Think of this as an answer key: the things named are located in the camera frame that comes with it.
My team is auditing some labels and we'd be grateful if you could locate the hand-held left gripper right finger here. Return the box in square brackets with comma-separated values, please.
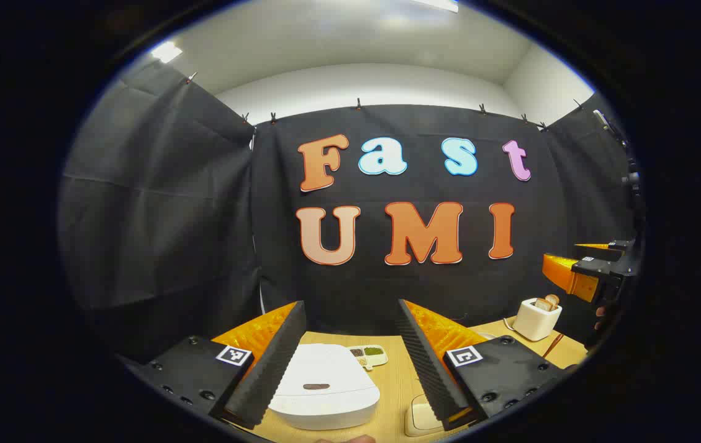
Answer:
[397, 299, 566, 431]

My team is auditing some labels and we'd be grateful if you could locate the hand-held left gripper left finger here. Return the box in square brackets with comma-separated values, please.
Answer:
[132, 300, 307, 430]

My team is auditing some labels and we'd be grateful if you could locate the clear tray of rice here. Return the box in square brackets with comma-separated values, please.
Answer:
[404, 394, 450, 437]

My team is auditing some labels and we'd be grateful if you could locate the white rice cooker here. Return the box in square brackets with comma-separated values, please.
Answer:
[267, 343, 381, 430]

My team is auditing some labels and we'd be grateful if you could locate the white divided grain dish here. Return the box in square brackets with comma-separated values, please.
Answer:
[348, 345, 389, 371]

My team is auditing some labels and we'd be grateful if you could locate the white toaster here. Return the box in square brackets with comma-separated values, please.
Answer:
[512, 298, 563, 342]

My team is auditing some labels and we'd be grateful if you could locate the black backdrop cloth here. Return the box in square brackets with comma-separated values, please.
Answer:
[58, 62, 637, 364]

